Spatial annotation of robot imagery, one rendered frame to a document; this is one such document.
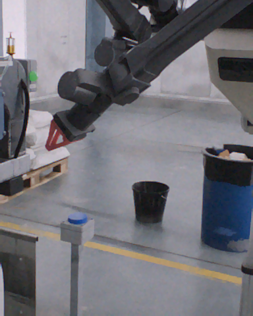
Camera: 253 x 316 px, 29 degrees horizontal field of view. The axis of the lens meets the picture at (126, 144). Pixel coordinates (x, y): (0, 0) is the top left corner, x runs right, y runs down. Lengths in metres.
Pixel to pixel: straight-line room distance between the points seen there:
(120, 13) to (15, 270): 1.00
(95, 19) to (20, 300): 8.41
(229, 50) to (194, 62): 8.05
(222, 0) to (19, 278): 1.22
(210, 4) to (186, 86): 8.54
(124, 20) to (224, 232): 2.37
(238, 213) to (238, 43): 2.10
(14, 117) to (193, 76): 8.13
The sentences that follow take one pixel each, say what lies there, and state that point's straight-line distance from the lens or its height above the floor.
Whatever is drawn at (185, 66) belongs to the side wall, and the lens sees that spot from 9.39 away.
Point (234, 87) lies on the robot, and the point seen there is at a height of 1.28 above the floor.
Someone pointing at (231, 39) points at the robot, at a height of 1.41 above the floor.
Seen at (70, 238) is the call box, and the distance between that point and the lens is 1.51.
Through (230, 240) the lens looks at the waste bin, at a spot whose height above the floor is 0.08.
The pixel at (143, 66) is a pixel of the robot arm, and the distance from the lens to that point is 0.93.
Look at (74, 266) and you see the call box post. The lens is 1.57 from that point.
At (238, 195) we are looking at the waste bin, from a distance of 3.23.
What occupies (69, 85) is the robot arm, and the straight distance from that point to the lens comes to 0.96.
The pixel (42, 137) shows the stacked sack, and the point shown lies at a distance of 4.47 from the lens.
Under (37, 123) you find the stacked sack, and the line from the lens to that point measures 4.57.
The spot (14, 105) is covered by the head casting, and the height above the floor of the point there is 1.21.
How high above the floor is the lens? 1.41
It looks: 13 degrees down
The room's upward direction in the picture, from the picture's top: 2 degrees clockwise
